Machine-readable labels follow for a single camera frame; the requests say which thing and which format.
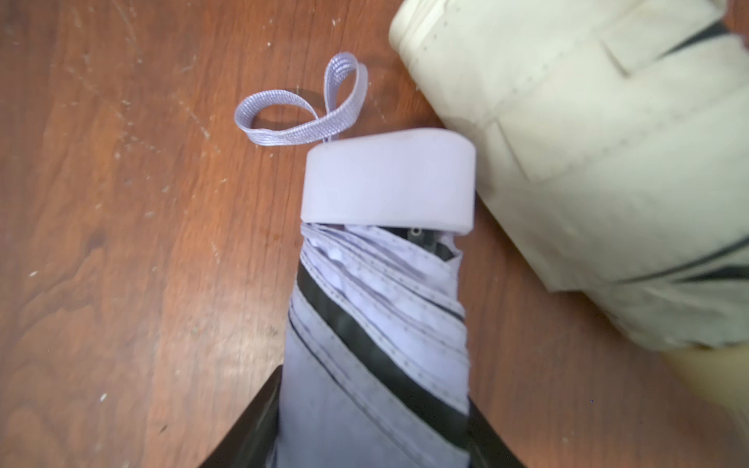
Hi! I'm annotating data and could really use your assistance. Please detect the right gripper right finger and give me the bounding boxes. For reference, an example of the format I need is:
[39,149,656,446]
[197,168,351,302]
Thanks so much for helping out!
[467,401,524,468]

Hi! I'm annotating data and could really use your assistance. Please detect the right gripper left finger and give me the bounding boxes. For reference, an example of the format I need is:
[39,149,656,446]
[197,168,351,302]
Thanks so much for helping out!
[199,366,283,468]

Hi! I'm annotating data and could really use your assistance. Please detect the lilac umbrella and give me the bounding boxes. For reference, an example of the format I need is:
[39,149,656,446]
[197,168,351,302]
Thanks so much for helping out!
[235,53,476,467]

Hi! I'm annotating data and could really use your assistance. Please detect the beige umbrella right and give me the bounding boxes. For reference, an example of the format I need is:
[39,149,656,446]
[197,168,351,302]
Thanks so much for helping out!
[389,1,748,410]

